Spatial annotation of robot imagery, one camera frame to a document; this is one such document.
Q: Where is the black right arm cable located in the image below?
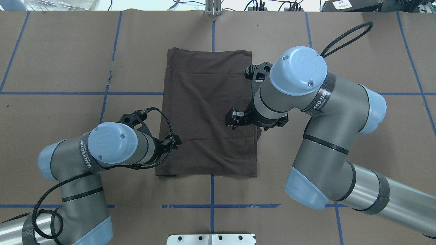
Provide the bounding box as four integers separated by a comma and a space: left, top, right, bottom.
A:
320, 22, 374, 58

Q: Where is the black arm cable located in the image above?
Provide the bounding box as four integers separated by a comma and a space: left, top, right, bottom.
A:
320, 22, 374, 58
21, 107, 176, 239

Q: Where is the dark brown t-shirt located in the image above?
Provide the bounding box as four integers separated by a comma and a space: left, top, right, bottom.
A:
155, 47, 261, 177

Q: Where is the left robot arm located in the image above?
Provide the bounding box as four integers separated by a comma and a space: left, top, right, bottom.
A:
1, 122, 181, 245

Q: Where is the aluminium frame post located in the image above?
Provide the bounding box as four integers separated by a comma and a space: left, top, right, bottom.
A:
205, 0, 222, 16

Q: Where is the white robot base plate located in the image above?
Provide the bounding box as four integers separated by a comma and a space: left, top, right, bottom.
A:
166, 233, 257, 245

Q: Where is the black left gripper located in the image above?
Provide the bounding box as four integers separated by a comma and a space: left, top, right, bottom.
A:
151, 134, 182, 160

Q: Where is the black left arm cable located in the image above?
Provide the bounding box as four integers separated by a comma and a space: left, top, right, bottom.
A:
21, 107, 176, 239

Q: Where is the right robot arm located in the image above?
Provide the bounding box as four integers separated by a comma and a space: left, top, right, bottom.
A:
225, 46, 435, 239

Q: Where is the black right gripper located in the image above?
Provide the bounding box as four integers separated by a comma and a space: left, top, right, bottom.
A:
225, 103, 289, 131

